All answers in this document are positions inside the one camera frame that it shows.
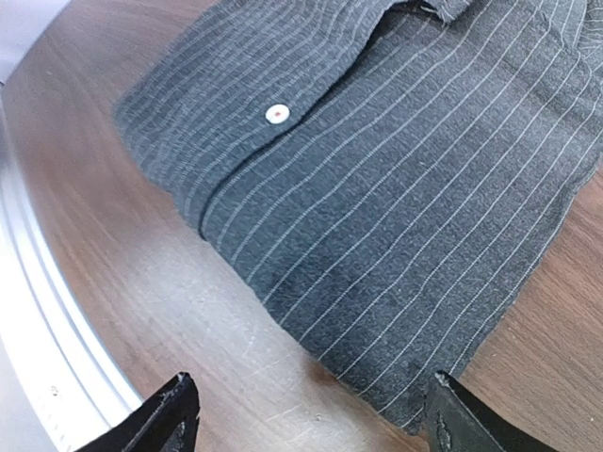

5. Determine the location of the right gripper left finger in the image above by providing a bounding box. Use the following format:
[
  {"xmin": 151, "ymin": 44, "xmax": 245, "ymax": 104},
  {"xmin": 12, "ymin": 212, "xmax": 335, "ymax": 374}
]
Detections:
[{"xmin": 78, "ymin": 372, "xmax": 200, "ymax": 452}]

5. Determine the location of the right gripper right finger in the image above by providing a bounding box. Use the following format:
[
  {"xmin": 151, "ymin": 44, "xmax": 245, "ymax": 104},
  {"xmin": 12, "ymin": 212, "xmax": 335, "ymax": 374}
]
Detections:
[{"xmin": 424, "ymin": 371, "xmax": 555, "ymax": 452}]

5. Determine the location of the dark pinstriped long sleeve shirt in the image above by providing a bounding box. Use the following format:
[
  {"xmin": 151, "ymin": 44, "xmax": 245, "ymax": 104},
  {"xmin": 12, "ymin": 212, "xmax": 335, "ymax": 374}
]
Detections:
[{"xmin": 114, "ymin": 0, "xmax": 602, "ymax": 434}]

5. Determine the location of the front aluminium rail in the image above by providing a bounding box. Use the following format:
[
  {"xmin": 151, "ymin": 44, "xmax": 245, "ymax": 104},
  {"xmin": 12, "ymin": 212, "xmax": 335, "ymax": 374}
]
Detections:
[{"xmin": 0, "ymin": 84, "xmax": 142, "ymax": 452}]

